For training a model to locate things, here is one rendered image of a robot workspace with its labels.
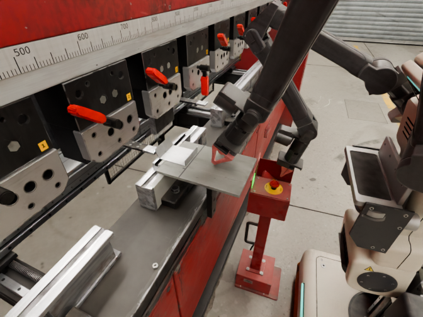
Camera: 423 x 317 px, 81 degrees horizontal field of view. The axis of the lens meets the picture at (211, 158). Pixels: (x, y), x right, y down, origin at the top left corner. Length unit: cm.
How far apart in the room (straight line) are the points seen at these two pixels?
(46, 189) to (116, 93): 21
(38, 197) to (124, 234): 36
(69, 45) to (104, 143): 18
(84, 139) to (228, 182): 39
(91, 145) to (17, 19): 21
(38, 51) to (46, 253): 172
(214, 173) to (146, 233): 26
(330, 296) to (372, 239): 68
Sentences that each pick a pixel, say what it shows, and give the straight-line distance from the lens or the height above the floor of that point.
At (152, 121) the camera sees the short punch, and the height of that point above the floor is 114.
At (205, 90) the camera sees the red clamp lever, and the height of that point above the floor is 117.
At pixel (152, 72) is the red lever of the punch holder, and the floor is 131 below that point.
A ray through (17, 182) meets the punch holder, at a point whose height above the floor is 124.
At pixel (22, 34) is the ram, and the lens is 42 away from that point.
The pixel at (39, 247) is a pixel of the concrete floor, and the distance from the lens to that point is 211.
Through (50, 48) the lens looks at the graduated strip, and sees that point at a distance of 44.
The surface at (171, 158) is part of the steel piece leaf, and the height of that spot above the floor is 100.
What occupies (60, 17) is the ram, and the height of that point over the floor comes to 142.
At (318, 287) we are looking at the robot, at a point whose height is 28.
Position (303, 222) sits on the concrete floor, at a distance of 200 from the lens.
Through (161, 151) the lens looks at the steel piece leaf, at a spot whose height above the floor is 101.
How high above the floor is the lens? 147
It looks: 37 degrees down
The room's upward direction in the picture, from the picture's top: straight up
